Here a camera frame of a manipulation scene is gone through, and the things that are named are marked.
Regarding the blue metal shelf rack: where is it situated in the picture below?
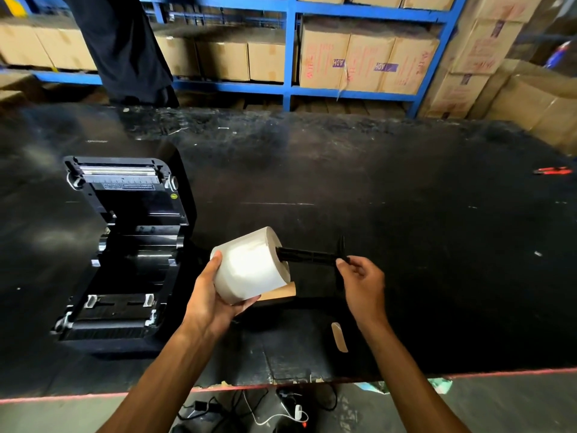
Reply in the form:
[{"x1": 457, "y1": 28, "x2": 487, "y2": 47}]
[{"x1": 0, "y1": 0, "x2": 469, "y2": 119}]

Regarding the blue red packet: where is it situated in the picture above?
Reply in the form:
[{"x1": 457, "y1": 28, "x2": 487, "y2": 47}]
[{"x1": 544, "y1": 39, "x2": 572, "y2": 70}]

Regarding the row of cardboard boxes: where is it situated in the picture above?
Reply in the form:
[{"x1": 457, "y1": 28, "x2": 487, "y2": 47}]
[{"x1": 0, "y1": 0, "x2": 457, "y2": 115}]

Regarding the person's left forearm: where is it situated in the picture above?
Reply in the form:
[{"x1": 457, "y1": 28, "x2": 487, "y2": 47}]
[{"x1": 96, "y1": 326, "x2": 226, "y2": 433}]

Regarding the tan label strip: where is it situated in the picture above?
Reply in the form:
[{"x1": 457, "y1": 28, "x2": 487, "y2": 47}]
[{"x1": 331, "y1": 322, "x2": 350, "y2": 354}]

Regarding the pile of large cardboard cartons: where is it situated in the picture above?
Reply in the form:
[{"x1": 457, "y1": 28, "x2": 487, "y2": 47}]
[{"x1": 418, "y1": 0, "x2": 577, "y2": 157}]

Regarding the white label paper roll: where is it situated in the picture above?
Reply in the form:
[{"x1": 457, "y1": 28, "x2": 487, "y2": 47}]
[{"x1": 210, "y1": 226, "x2": 297, "y2": 306}]

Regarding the black plastic roll spindle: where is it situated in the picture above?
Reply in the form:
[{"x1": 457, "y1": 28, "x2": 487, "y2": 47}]
[{"x1": 275, "y1": 235, "x2": 351, "y2": 293}]

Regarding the person's left hand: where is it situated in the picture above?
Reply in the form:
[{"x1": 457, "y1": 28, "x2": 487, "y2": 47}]
[{"x1": 182, "y1": 250, "x2": 262, "y2": 344}]

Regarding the black cable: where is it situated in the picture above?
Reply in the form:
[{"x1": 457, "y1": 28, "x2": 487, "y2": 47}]
[{"x1": 173, "y1": 383, "x2": 339, "y2": 433}]

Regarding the person's right hand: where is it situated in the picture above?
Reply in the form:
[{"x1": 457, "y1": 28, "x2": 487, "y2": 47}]
[{"x1": 335, "y1": 255, "x2": 390, "y2": 337}]

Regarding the person's right forearm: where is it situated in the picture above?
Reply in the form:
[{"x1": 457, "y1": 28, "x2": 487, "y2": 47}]
[{"x1": 360, "y1": 317, "x2": 472, "y2": 433}]

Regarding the white cable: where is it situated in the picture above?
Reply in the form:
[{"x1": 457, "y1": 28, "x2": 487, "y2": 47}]
[{"x1": 242, "y1": 391, "x2": 310, "y2": 427}]

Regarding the crumpled teal white paper scrap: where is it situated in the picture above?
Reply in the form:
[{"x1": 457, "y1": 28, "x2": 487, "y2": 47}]
[{"x1": 354, "y1": 378, "x2": 453, "y2": 396}]

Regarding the black label printer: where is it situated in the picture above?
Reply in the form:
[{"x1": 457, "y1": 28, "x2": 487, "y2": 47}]
[{"x1": 50, "y1": 155, "x2": 198, "y2": 355}]

